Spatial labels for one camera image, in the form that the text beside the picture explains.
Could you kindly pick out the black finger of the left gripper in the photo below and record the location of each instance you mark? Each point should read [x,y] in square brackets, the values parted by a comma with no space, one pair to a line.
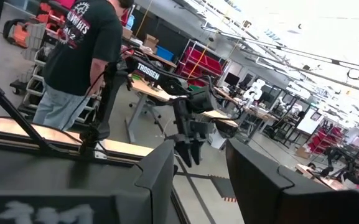
[185,152]
[198,151]

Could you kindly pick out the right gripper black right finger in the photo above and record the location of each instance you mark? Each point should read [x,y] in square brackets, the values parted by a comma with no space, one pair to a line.
[291,205]

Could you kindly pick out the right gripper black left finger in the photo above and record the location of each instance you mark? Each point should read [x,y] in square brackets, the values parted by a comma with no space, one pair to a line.
[73,205]

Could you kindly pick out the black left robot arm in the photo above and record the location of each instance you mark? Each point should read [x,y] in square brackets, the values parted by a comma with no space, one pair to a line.
[148,71]

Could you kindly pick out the wooden work table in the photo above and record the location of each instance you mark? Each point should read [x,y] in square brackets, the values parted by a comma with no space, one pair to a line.
[145,90]

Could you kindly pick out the shelf with red bins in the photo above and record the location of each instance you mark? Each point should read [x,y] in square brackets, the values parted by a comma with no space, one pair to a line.
[204,63]

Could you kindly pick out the white robot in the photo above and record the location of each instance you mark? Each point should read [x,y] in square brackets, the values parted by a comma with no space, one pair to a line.
[254,93]

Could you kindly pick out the blue plastic bin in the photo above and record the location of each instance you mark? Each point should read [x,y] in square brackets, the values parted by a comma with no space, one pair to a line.
[165,53]

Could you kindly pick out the cardboard box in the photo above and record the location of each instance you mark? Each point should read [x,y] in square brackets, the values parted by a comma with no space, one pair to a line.
[151,42]

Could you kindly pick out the person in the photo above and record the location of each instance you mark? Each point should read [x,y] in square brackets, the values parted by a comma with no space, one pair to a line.
[82,46]

